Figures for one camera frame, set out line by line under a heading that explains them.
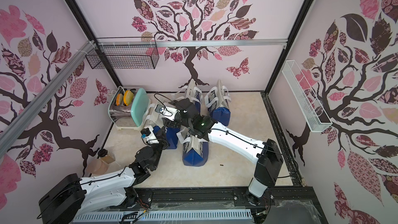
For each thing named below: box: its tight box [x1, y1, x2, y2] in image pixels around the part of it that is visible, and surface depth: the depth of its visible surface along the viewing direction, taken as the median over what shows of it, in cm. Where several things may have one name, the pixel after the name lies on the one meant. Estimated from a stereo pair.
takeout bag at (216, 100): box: [204, 79, 232, 127], surface depth 93 cm
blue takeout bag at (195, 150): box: [176, 127, 209, 167], surface depth 77 cm
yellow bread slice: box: [123, 90, 135, 107], surface depth 92 cm
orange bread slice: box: [115, 93, 124, 106], surface depth 92 cm
